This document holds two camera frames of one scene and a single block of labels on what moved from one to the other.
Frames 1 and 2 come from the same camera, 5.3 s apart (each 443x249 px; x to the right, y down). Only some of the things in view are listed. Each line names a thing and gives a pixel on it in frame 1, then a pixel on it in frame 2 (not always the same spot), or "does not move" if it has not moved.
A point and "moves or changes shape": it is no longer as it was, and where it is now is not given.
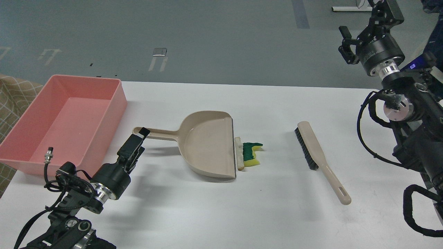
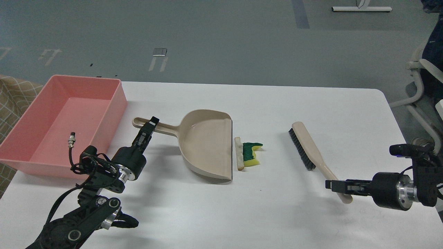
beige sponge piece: x=239 y=148 does not move
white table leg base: x=359 y=8 does not move
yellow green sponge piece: x=249 y=154 does not move
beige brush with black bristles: x=314 y=154 moves or changes shape
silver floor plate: x=159 y=52 does not move
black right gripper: x=376 y=45 -> x=392 y=190
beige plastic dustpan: x=206 y=140 moves or changes shape
